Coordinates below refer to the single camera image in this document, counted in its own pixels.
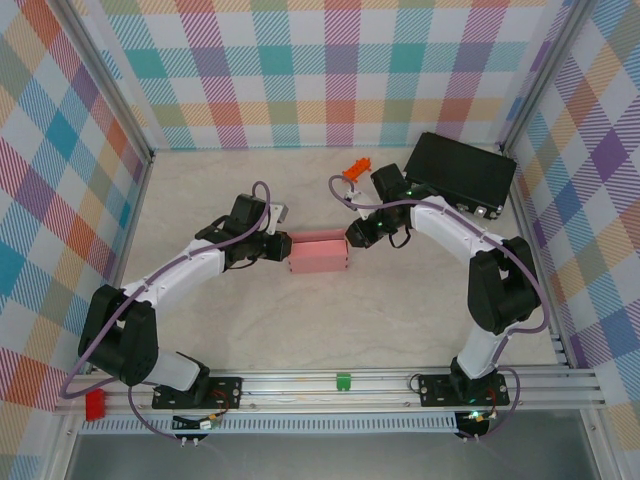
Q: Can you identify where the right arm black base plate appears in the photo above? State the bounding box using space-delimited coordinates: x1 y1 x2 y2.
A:
417 373 512 409

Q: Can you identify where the arm wire connector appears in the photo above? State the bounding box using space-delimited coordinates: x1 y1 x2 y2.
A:
458 407 497 427
171 412 225 432

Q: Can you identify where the left arm wire connector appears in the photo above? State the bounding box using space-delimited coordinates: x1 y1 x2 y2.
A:
171 412 225 432

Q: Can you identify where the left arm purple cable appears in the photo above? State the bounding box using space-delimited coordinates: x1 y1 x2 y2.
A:
59 179 275 444

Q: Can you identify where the grey metal panel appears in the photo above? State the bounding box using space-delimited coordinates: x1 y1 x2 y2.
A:
64 433 601 480

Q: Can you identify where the right aluminium floor rail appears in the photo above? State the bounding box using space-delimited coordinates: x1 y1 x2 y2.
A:
501 147 574 371

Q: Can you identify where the aluminium frame post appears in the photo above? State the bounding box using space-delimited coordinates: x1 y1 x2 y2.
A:
498 0 591 156
49 0 157 169

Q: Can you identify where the aluminium frame cross rail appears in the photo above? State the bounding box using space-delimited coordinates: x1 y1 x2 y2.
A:
53 368 607 416

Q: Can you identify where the left aluminium frame post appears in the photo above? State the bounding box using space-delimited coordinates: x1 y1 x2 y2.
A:
49 0 157 169

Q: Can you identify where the right aluminium frame post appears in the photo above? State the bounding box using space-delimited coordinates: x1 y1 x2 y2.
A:
498 0 591 156

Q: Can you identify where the right arm wire connector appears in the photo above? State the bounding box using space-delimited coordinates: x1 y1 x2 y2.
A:
458 407 497 427

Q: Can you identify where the orange plastic toy piece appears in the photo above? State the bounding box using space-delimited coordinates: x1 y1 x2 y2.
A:
341 155 375 184

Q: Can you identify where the grey slotted cable duct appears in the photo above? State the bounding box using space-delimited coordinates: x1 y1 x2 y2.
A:
79 412 459 436

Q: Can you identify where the black case with handle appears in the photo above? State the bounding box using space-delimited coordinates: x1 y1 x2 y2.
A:
403 131 518 223

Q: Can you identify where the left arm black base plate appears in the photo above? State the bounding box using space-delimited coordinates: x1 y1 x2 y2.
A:
151 374 245 411

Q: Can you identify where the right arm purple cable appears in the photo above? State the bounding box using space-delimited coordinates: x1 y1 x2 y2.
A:
327 173 550 444

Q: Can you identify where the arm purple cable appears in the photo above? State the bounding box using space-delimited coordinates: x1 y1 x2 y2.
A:
59 179 275 444
327 173 550 444

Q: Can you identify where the left aluminium floor rail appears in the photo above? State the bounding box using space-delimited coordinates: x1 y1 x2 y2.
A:
87 152 157 375

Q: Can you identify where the red block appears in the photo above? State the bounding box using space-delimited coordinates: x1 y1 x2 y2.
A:
84 388 108 421

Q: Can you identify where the aluminium floor rail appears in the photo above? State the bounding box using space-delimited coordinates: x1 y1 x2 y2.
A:
87 152 157 375
501 147 574 371

